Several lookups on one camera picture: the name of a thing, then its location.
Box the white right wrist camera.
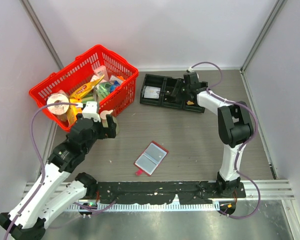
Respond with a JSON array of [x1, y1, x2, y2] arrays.
[[186, 67, 198, 75]]

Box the dark card in tray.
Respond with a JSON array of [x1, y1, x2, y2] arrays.
[[164, 91, 176, 103]]

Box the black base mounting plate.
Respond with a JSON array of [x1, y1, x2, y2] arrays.
[[83, 181, 246, 205]]

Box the green soap pump bottle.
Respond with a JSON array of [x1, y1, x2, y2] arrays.
[[100, 109, 119, 138]]

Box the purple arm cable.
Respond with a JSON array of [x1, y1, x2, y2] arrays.
[[3, 102, 116, 240], [187, 61, 261, 221]]

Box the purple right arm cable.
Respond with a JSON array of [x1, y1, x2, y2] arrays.
[[187, 61, 261, 221]]

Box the pink white box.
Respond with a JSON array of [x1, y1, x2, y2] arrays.
[[93, 65, 109, 80]]

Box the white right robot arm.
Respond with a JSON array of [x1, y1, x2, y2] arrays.
[[171, 72, 255, 198]]

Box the yellow box in basket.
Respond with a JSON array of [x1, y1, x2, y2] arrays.
[[66, 98, 82, 127]]

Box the black three-compartment tray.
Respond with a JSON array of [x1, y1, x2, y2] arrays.
[[139, 74, 205, 113]]

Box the green packaged item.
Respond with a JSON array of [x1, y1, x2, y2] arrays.
[[93, 82, 116, 101]]

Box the white cards in tray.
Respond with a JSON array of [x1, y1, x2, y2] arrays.
[[143, 86, 161, 99]]

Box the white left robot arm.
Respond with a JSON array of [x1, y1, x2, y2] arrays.
[[0, 114, 118, 240]]

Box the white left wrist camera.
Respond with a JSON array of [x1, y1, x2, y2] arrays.
[[82, 101, 101, 122]]

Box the red plastic shopping basket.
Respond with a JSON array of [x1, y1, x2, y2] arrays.
[[29, 44, 139, 116]]

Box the red leather card holder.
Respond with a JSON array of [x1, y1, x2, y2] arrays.
[[133, 141, 169, 176]]

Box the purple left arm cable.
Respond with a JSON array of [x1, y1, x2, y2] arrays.
[[3, 102, 116, 240]]

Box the yellow snack bag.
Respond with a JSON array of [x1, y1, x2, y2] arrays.
[[69, 74, 105, 99]]

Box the slotted cable duct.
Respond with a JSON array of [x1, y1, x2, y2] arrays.
[[67, 201, 221, 213]]

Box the toilet paper roll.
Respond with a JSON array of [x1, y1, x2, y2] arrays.
[[46, 93, 70, 116]]

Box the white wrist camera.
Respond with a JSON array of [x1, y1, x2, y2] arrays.
[[82, 101, 101, 122], [186, 67, 198, 75]]

